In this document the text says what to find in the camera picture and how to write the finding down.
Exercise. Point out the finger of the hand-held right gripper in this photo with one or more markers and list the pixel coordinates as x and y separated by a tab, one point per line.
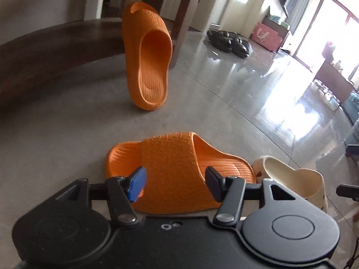
349	191
353	150

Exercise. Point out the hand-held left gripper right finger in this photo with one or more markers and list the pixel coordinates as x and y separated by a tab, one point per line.
213	185

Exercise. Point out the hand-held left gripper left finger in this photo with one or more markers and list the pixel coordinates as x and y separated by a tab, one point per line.
137	183

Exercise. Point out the orange rubber slipper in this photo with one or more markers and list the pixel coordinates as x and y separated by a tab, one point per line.
148	70
168	159

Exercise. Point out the cream heart-print slipper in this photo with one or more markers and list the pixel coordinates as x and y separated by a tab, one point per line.
291	179

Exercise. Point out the wooden shoe rack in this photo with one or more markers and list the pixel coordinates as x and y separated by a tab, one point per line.
42	56

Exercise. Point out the wooden coffee table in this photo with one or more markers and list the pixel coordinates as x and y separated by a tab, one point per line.
331	72

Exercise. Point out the wooden low cabinet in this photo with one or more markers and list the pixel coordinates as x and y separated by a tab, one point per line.
280	30

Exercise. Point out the pink shopping bag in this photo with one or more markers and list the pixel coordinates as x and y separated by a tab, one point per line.
265	37

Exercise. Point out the dark grey slide sandal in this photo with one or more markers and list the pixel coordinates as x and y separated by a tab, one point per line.
216	33
240	42

